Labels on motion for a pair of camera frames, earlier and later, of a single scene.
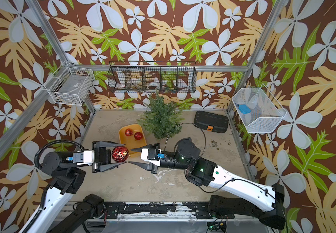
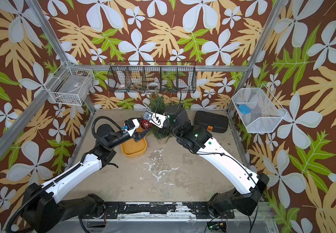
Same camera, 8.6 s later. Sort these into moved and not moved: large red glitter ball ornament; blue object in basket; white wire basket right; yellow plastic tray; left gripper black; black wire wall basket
Moved: left gripper black; large red glitter ball ornament
Not moved: white wire basket right; blue object in basket; black wire wall basket; yellow plastic tray
